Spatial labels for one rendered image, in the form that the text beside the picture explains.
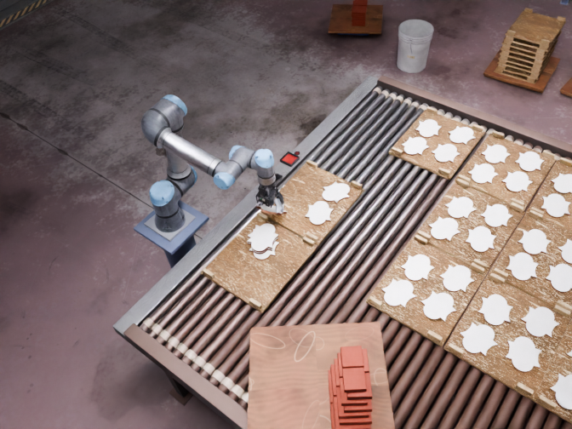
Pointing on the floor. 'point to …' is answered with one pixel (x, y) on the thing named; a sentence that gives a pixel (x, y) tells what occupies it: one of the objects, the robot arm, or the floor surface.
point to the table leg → (179, 391)
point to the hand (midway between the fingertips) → (272, 207)
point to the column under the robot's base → (185, 241)
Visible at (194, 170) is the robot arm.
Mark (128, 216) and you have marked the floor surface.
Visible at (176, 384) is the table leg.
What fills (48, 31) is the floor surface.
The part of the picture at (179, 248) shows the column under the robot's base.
